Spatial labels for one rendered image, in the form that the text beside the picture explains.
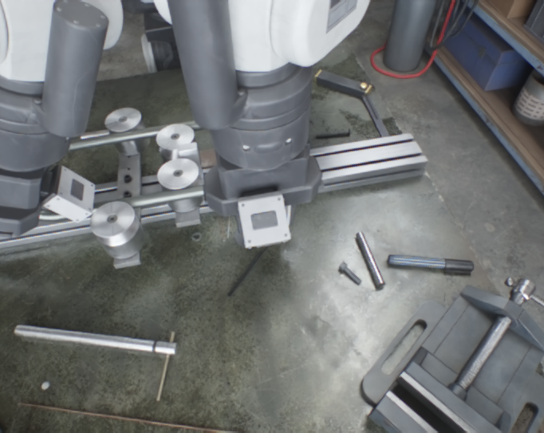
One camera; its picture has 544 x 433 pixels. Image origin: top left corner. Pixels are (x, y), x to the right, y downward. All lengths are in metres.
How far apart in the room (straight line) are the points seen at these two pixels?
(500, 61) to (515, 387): 1.83
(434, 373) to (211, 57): 0.36
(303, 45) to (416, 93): 2.10
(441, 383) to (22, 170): 0.44
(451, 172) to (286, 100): 1.68
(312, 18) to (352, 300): 0.33
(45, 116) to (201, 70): 0.14
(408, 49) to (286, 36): 2.17
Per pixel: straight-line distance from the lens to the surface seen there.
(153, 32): 0.83
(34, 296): 0.56
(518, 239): 1.82
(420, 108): 2.24
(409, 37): 2.37
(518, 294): 0.52
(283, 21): 0.25
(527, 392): 0.50
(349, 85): 0.74
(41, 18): 0.32
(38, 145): 0.38
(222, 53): 0.25
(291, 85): 0.29
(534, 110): 2.10
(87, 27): 0.29
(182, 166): 0.49
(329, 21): 0.27
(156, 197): 0.47
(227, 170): 0.35
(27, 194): 0.42
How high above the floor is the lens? 1.31
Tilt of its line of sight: 53 degrees down
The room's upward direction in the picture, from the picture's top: 4 degrees counter-clockwise
